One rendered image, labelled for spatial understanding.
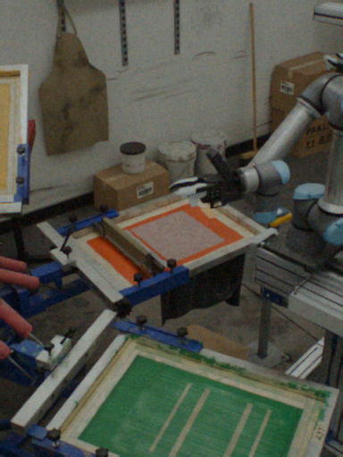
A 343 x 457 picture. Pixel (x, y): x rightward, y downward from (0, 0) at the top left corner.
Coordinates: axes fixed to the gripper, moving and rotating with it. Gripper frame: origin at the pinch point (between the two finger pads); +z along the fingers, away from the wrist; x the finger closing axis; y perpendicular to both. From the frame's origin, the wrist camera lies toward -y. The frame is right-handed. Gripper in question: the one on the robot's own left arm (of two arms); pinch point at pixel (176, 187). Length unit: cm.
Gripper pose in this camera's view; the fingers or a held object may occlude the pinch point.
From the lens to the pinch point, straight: 173.5
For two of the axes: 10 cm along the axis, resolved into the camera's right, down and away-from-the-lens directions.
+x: -3.8, -3.7, 8.5
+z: -9.2, 2.2, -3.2
